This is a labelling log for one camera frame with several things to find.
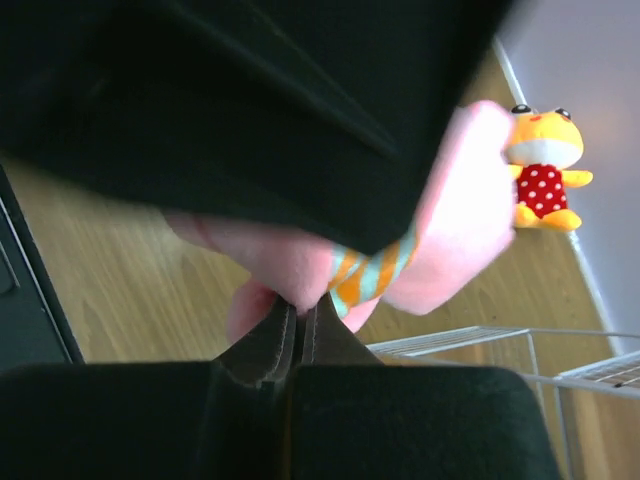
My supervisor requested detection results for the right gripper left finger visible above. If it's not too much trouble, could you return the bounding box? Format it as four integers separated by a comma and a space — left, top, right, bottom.
216, 297, 297, 388

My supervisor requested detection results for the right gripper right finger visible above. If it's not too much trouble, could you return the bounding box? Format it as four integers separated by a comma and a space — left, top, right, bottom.
299, 294, 382, 366

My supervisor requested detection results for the pink plush face down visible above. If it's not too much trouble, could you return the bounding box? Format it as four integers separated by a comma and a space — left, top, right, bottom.
166, 101, 515, 340

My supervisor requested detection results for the black cloth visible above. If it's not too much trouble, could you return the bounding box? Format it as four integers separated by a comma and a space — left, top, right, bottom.
1, 1, 512, 254

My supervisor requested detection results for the yellow frog plush back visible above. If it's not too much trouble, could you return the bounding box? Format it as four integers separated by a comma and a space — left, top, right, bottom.
504, 104, 593, 232

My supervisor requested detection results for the white wire wooden shelf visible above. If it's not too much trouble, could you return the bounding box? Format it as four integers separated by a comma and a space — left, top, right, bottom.
369, 326, 639, 479

